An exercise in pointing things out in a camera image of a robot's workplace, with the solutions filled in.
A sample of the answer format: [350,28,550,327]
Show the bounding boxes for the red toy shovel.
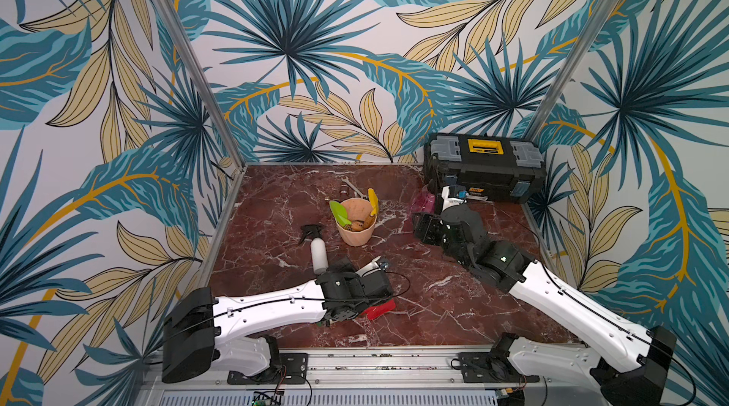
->
[364,300,396,321]

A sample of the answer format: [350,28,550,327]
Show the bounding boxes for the pink pressure spray bottle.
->
[409,186,442,223]

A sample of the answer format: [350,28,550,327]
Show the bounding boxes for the green toy trowel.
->
[330,200,352,229]

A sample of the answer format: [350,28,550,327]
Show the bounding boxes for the terracotta plastic flower pot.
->
[337,198,378,246]

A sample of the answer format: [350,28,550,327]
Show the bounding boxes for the yellow toy shovel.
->
[368,189,379,216]

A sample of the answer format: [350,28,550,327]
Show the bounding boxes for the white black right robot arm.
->
[413,204,677,405]

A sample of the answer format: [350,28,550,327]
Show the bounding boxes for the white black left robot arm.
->
[161,264,396,384]

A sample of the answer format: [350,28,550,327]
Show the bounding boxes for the white trigger spray bottle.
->
[299,224,328,275]

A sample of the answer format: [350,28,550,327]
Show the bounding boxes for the black deli toolbox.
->
[423,133,547,204]

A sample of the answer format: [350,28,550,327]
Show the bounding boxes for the silver open-end wrench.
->
[342,177,368,200]

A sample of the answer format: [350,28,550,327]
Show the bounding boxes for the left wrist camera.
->
[357,256,389,277]

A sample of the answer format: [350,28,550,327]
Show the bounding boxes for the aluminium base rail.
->
[136,345,605,406]

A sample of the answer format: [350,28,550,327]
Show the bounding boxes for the aluminium corner post right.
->
[522,0,620,141]

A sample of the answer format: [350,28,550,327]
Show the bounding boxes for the aluminium corner post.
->
[522,0,620,141]
[151,0,245,174]

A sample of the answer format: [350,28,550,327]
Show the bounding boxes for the aluminium corner post left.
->
[151,0,245,174]

